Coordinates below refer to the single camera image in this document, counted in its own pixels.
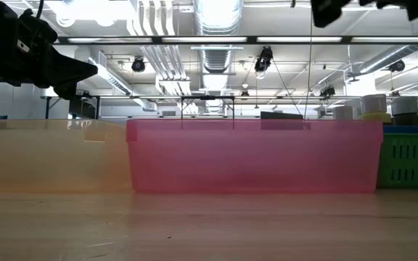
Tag black ceiling spotlight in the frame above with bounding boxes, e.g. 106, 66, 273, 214
131, 56, 147, 73
254, 46, 274, 73
388, 59, 406, 73
319, 85, 337, 99

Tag round silver ceiling duct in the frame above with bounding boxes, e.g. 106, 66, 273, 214
193, 0, 245, 115

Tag pink translucent plastic bin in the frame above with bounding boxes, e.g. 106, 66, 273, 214
126, 119, 384, 194

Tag table with black box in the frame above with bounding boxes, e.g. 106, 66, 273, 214
44, 94, 101, 120

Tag flat dark box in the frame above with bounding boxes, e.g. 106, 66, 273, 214
260, 111, 304, 130

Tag overhead crossbar with light strips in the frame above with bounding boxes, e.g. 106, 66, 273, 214
54, 35, 418, 46

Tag white ceiling pipes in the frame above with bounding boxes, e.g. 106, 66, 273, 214
131, 0, 195, 115

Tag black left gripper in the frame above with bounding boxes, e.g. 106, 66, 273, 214
11, 10, 99, 101

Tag slanted silver ceiling duct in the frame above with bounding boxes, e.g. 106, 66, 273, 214
346, 16, 418, 77

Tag small slotted plastic basket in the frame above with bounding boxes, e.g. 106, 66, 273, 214
377, 125, 418, 189

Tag yellow paint bottle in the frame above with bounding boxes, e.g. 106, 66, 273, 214
358, 94, 392, 123

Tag orange translucent plastic bin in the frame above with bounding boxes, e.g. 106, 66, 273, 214
0, 118, 134, 193

